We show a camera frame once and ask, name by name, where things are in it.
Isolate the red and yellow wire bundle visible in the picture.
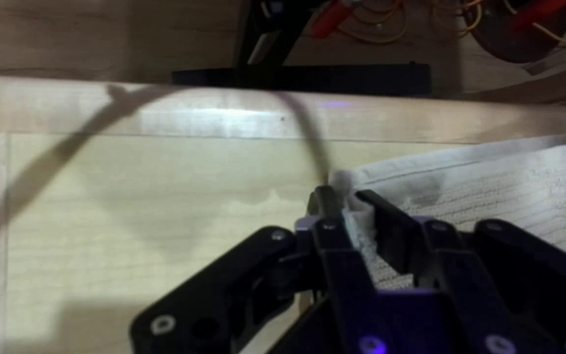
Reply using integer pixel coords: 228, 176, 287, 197
308, 0, 566, 66

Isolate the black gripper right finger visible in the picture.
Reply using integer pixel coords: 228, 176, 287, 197
354, 190, 566, 354

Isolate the white ribbed towel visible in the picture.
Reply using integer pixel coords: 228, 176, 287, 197
334, 135, 566, 292

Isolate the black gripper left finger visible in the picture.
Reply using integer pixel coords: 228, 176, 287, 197
130, 186, 397, 354

